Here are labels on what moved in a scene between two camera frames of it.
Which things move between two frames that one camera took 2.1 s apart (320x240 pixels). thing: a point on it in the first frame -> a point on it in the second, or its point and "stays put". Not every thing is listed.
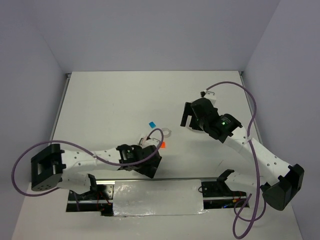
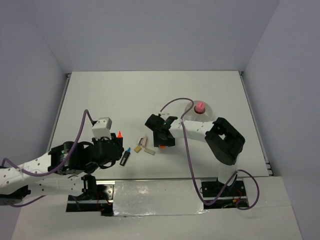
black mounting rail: [99, 197] stays put
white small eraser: [141, 141] stays put
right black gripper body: [196, 123] -> [159, 140]
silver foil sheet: [160, 197] stays put
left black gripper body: [148, 169] -> [96, 141]
